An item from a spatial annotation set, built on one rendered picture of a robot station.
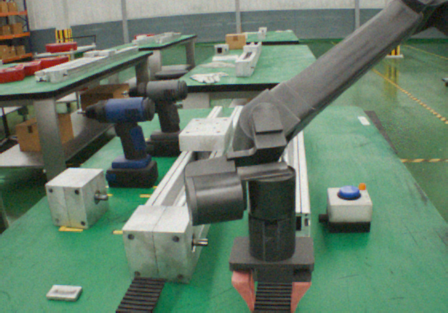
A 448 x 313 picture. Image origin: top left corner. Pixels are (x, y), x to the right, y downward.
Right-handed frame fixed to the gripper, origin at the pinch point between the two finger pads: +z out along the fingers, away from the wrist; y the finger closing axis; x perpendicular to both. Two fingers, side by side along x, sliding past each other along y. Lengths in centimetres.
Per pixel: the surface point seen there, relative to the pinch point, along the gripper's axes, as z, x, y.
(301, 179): -5.4, -32.0, -4.1
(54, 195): -4, -26, 45
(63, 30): -27, -997, 576
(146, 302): -0.3, 0.9, 17.4
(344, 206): -2.5, -26.0, -12.0
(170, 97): -14, -71, 32
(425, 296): 3.2, -6.2, -22.6
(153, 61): 23, -529, 183
